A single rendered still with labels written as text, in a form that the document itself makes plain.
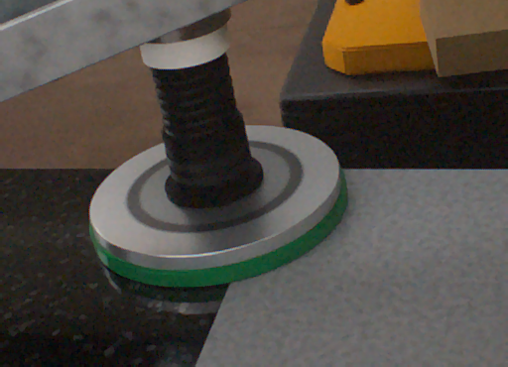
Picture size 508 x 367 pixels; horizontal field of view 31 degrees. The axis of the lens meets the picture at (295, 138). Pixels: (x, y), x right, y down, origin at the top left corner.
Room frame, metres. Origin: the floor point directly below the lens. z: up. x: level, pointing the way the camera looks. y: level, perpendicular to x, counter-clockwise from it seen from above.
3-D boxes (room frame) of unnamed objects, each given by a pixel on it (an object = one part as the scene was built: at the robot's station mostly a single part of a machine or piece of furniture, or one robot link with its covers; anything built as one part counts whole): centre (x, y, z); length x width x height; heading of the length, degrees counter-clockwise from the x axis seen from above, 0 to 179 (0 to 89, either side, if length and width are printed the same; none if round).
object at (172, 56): (0.67, 0.07, 0.99); 0.07 x 0.07 x 0.04
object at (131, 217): (0.67, 0.07, 0.84); 0.21 x 0.21 x 0.01
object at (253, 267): (0.67, 0.07, 0.84); 0.22 x 0.22 x 0.04
